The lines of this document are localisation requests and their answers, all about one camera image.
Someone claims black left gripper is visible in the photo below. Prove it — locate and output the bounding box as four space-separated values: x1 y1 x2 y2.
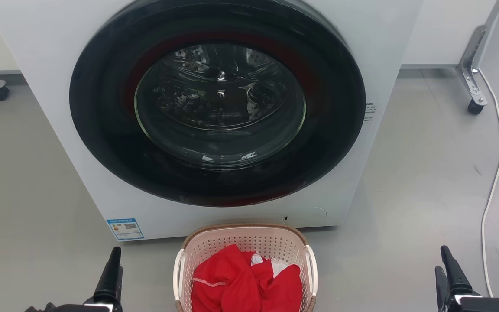
24 246 124 312

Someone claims beige perforated plastic laundry basket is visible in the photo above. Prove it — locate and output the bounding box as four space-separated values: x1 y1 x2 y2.
173 223 318 312

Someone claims red garment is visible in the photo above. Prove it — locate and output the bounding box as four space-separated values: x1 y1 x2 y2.
191 244 304 312

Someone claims black round washing machine door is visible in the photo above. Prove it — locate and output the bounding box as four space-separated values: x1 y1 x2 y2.
69 0 366 208

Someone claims white washing machine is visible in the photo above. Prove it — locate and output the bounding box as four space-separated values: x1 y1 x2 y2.
0 0 425 242

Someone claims large white cabinet panel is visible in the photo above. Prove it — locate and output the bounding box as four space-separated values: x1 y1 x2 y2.
401 0 499 69

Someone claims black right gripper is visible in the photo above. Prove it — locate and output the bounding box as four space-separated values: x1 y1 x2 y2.
434 246 499 312

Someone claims blue energy label sticker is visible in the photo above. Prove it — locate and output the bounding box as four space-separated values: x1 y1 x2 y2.
106 218 145 241

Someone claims long silver metal frame leg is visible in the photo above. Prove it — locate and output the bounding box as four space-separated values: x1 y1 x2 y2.
456 0 499 107

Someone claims round white filter cover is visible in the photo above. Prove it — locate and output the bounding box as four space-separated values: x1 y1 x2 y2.
282 206 328 227

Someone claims white garment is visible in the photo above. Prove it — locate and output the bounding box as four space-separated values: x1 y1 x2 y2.
250 253 289 278

